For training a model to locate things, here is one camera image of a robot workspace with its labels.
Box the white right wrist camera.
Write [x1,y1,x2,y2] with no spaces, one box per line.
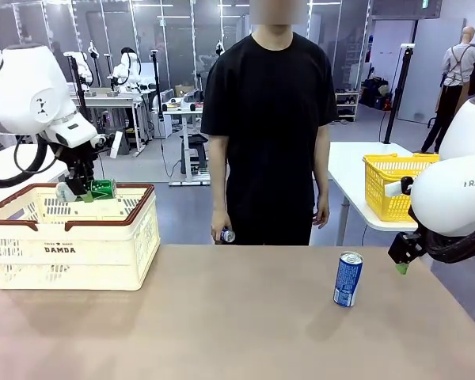
[384,177,413,198]

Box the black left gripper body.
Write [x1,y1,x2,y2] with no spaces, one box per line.
[56,137,101,176]

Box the black stand with white top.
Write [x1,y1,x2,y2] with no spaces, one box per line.
[382,43,416,145]

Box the green drink can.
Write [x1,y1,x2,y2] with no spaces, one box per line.
[55,178,118,202]

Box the person's left forearm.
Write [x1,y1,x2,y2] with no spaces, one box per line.
[311,125,332,205]

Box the person's right hand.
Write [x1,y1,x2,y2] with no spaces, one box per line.
[211,211,234,244]

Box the white shoe rack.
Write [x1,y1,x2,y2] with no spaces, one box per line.
[335,90,360,122]

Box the person in black t-shirt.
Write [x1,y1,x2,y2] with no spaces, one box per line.
[200,0,339,246]

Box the person's left hand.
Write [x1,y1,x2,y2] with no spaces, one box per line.
[312,199,332,230]

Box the black tripod pole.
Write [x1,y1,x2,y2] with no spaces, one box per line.
[63,51,92,122]

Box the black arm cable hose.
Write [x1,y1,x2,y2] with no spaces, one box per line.
[0,134,51,189]
[419,221,475,264]

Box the white background table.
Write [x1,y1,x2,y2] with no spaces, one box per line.
[78,89,146,158]

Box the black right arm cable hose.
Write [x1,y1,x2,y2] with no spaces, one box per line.
[419,221,475,264]

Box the black bags pile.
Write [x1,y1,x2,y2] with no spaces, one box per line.
[359,77,393,112]

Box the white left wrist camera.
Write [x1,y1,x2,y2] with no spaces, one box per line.
[108,130,125,158]

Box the mannequin with grey apron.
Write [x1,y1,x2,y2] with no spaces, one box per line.
[421,26,475,154]

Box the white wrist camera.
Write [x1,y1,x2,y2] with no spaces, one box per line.
[108,130,125,158]
[384,177,413,198]

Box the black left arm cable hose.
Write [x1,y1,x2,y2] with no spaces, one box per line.
[0,134,51,189]

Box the yellow plastic shopping basket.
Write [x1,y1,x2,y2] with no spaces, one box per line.
[363,153,441,222]

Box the person's right forearm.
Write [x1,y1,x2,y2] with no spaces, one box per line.
[207,133,234,217]

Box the cream basket with brown rim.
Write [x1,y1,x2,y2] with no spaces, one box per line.
[0,182,162,292]

